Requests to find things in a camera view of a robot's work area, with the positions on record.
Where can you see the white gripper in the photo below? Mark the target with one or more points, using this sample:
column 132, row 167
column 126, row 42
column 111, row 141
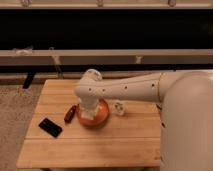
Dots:
column 89, row 105

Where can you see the white rectangular sponge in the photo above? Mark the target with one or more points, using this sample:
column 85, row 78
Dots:
column 88, row 116

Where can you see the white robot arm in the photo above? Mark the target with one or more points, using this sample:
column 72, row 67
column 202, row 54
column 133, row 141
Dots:
column 186, row 101

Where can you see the orange ceramic bowl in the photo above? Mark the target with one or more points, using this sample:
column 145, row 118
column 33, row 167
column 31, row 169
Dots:
column 99, row 117

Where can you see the brown sausage toy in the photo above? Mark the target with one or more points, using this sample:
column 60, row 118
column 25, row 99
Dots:
column 70, row 114

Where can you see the black rectangular phone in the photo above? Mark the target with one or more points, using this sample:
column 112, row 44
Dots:
column 50, row 127

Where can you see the wooden table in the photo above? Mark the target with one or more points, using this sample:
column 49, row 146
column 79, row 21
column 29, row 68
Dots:
column 132, row 140

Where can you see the grey window rail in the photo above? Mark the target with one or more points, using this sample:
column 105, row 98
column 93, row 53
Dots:
column 105, row 57

